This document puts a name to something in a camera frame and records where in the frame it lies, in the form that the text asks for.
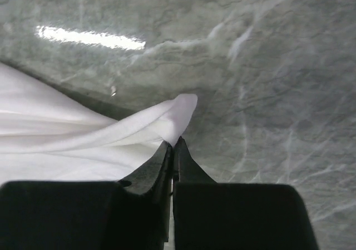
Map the white t shirt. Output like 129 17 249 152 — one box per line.
1 64 197 183

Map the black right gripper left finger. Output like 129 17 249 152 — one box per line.
1 142 172 249

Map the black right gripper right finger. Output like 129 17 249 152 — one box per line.
173 138 318 250

